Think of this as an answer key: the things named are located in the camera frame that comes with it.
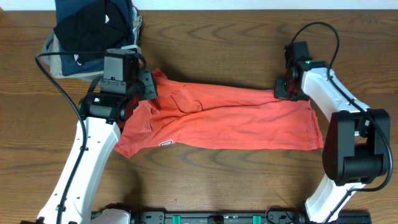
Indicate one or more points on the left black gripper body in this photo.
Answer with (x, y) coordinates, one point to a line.
(142, 89)

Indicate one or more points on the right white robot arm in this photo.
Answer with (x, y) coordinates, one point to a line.
(356, 155)

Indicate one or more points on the navy blue folded garment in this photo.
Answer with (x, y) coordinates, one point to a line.
(83, 57)

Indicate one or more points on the grey khaki folded garment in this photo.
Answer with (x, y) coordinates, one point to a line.
(49, 62)

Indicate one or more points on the red orange t-shirt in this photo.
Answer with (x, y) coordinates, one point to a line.
(219, 117)

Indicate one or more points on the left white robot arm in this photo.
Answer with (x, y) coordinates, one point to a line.
(102, 114)

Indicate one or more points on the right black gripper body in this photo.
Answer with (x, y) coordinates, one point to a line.
(284, 91)

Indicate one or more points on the black folded garment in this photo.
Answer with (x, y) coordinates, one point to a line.
(84, 26)

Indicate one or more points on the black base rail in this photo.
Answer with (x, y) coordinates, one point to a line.
(217, 217)

